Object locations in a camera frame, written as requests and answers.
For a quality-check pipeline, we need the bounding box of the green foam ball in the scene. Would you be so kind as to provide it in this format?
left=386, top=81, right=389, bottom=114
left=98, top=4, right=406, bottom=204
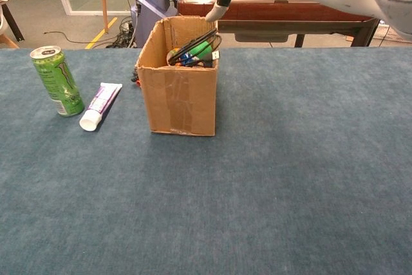
left=186, top=41, right=213, bottom=62

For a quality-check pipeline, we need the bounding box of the black USB cable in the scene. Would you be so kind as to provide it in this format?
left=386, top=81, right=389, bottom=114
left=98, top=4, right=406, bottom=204
left=167, top=28, right=223, bottom=67

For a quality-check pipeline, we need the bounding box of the blue snack packet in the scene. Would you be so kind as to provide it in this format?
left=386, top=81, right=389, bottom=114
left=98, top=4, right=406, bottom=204
left=178, top=52, right=200, bottom=67

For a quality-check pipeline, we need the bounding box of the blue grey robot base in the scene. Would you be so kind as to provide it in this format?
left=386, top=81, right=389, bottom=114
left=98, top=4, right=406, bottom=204
left=130, top=0, right=178, bottom=49

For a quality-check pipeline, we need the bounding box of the brown cardboard box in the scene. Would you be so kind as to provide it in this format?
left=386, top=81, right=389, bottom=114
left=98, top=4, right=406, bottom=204
left=134, top=15, right=220, bottom=137

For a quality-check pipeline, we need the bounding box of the brown mahjong table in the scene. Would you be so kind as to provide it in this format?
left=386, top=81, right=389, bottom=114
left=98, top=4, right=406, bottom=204
left=176, top=0, right=380, bottom=48

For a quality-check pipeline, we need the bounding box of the white plastic basket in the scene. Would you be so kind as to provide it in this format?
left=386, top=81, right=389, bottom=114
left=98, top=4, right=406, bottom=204
left=373, top=20, right=412, bottom=44

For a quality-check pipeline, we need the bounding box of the purple white toothpaste tube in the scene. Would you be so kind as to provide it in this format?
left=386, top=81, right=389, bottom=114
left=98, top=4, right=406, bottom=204
left=79, top=82, right=124, bottom=132

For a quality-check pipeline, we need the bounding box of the green energy drink can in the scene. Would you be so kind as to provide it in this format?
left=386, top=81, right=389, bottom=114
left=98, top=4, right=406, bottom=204
left=30, top=45, right=86, bottom=117

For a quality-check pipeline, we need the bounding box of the black slanted pole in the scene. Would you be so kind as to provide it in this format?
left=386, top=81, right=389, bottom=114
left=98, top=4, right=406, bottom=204
left=1, top=3, right=26, bottom=43

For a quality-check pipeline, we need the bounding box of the blue felt table cover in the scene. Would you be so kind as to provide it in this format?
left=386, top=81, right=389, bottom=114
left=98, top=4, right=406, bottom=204
left=0, top=46, right=412, bottom=275

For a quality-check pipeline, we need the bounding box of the floor cable tangle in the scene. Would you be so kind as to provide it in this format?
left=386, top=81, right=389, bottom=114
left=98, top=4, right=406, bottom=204
left=106, top=17, right=139, bottom=49

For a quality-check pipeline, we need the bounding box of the black floor cable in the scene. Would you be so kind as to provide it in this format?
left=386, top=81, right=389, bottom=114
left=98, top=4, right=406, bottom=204
left=43, top=31, right=129, bottom=46

